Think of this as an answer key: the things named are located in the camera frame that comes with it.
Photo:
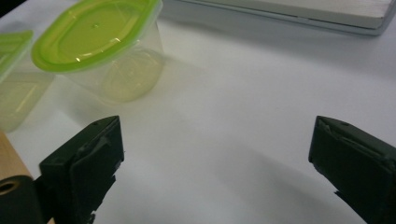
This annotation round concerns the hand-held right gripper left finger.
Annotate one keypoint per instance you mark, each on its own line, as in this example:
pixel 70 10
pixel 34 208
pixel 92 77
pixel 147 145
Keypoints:
pixel 87 168

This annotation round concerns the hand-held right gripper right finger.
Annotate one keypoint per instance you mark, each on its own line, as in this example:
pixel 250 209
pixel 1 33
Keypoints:
pixel 358 165

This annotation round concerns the rectangular container with green lid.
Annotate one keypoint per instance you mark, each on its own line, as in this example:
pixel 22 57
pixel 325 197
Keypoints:
pixel 18 93

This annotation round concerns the round container with green lid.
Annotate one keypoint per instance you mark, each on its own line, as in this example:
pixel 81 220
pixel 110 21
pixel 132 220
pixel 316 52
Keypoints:
pixel 93 37

